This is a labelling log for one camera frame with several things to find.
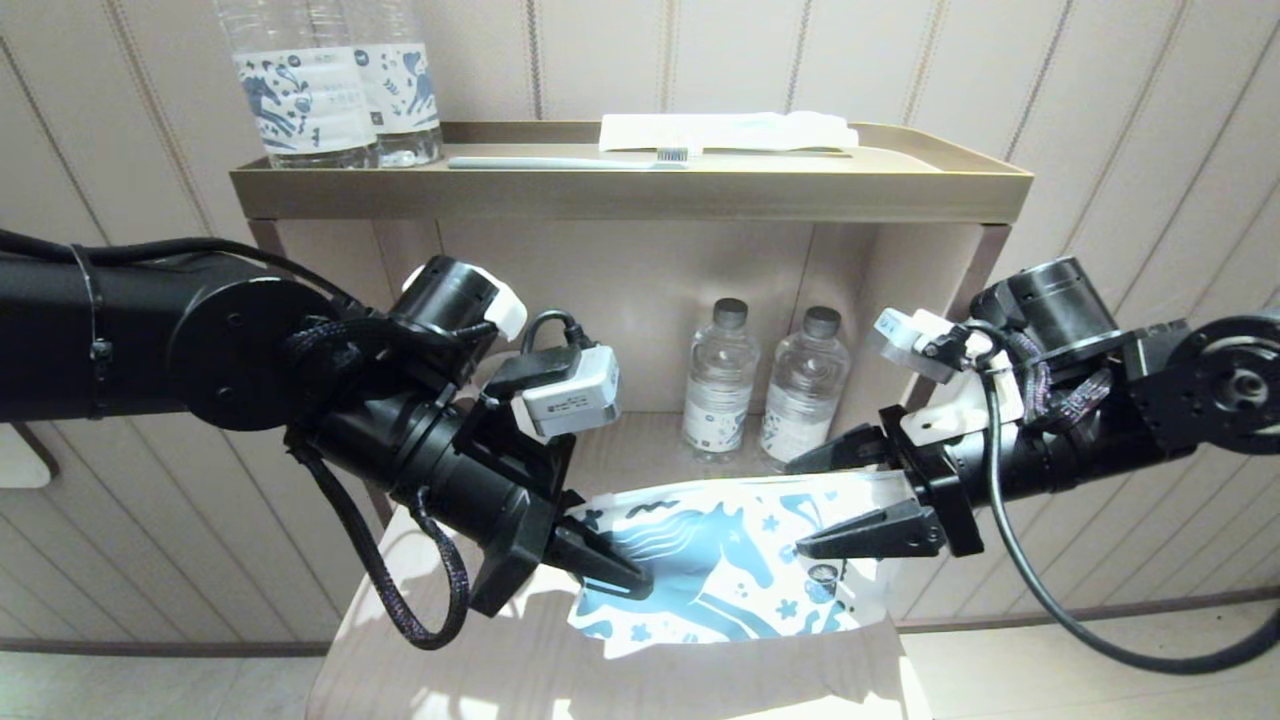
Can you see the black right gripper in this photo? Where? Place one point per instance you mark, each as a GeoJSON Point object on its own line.
{"type": "Point", "coordinates": [950, 490]}

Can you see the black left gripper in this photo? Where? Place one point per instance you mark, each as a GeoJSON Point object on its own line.
{"type": "Point", "coordinates": [520, 545]}

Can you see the white blue horse pouch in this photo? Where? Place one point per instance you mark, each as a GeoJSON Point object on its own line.
{"type": "Point", "coordinates": [720, 560]}

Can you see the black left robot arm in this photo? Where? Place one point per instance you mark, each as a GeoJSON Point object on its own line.
{"type": "Point", "coordinates": [150, 340]}

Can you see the small clear water bottle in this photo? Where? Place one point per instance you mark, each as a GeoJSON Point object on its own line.
{"type": "Point", "coordinates": [716, 400]}
{"type": "Point", "coordinates": [800, 400]}

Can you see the beige wooden shelf unit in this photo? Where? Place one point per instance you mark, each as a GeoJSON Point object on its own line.
{"type": "Point", "coordinates": [620, 195]}

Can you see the toothbrush in white wrapper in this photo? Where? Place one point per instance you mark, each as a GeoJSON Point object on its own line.
{"type": "Point", "coordinates": [720, 130]}

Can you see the light blue toothbrush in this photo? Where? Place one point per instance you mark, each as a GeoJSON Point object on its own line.
{"type": "Point", "coordinates": [560, 163]}

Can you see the large horse label water bottle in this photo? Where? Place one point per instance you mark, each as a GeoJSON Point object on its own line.
{"type": "Point", "coordinates": [405, 90]}
{"type": "Point", "coordinates": [305, 105]}

